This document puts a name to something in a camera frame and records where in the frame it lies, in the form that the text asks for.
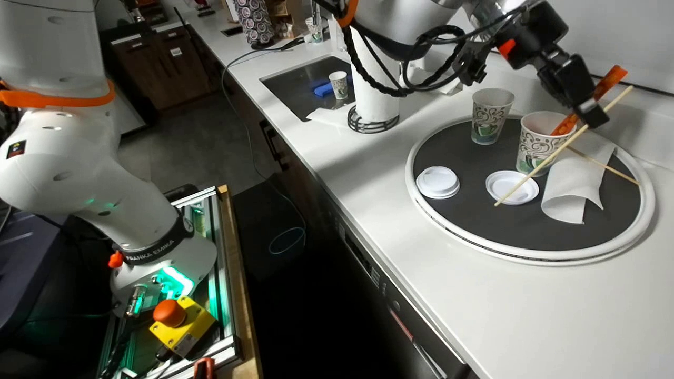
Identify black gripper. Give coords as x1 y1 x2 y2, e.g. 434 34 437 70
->
537 49 610 130

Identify long light wooden stick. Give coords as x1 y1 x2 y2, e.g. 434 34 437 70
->
494 85 636 208

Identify orange stick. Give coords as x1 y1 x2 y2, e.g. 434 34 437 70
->
552 63 630 138

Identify round black tray white rim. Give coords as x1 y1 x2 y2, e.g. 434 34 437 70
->
405 114 660 267

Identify thin wooden skewer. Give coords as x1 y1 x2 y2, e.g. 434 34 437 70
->
582 154 643 187

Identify tipped white cup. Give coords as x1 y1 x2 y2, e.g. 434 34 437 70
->
539 144 620 227

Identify white plastic cup lid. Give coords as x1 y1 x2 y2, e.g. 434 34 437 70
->
482 168 542 206
415 165 463 202

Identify white paper towel roll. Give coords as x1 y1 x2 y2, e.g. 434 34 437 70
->
347 28 405 122

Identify paper towel roll on holder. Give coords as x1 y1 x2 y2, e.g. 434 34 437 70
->
346 104 403 138

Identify small patterned paper cup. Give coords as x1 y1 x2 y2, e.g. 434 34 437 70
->
326 70 352 108

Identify dark under-counter cabinet front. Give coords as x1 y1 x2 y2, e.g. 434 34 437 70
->
227 83 481 379

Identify stainless steel sink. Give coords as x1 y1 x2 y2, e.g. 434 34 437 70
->
260 54 354 124

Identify black white patterned container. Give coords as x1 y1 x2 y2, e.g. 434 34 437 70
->
231 0 278 51

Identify brown wooden cabinet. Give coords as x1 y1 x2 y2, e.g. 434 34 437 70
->
103 23 217 118

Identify yellow emergency stop button box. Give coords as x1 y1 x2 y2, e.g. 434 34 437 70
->
147 298 217 358

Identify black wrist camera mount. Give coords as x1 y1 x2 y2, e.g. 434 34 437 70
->
507 3 574 71

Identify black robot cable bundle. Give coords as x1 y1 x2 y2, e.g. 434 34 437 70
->
314 0 536 102

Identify red tool handle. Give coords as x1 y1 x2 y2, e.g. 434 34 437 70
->
192 356 220 379

